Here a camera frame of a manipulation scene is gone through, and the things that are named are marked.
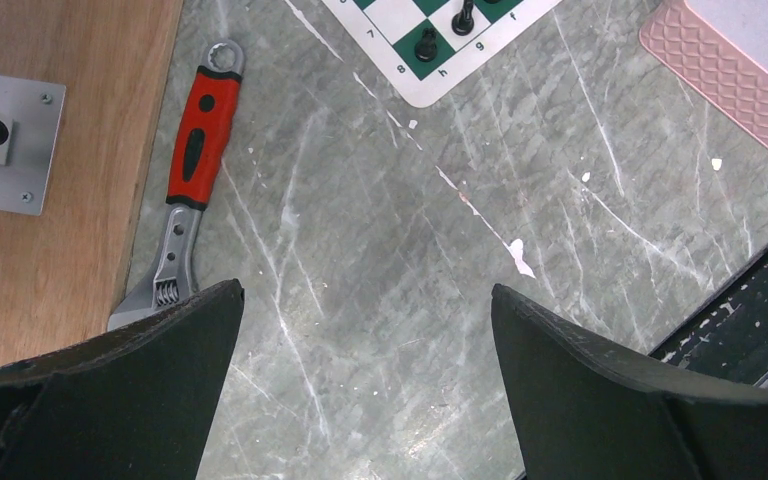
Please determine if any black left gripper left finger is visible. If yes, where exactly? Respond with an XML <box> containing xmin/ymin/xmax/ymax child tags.
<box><xmin>0</xmin><ymin>279</ymin><xmax>244</xmax><ymax>479</ymax></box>

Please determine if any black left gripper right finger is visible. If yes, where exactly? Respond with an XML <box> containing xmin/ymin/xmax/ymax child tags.
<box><xmin>491</xmin><ymin>284</ymin><xmax>768</xmax><ymax>479</ymax></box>

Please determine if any black chess knight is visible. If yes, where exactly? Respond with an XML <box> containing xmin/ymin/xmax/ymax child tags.
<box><xmin>451</xmin><ymin>0</ymin><xmax>475</xmax><ymax>36</ymax></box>

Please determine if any wooden board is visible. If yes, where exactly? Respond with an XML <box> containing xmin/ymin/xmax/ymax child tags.
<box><xmin>0</xmin><ymin>1</ymin><xmax>182</xmax><ymax>366</ymax></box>

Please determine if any red grey tool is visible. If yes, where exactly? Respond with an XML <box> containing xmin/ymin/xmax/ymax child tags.
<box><xmin>107</xmin><ymin>39</ymin><xmax>246</xmax><ymax>331</ymax></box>

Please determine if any pink metal tray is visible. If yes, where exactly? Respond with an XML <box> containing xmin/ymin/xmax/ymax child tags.
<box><xmin>639</xmin><ymin>0</ymin><xmax>768</xmax><ymax>149</ymax></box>

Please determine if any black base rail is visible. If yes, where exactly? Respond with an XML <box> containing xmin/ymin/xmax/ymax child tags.
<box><xmin>650</xmin><ymin>245</ymin><xmax>768</xmax><ymax>389</ymax></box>

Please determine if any metal switch stand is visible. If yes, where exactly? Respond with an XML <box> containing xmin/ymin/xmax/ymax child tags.
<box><xmin>0</xmin><ymin>75</ymin><xmax>66</xmax><ymax>216</ymax></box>

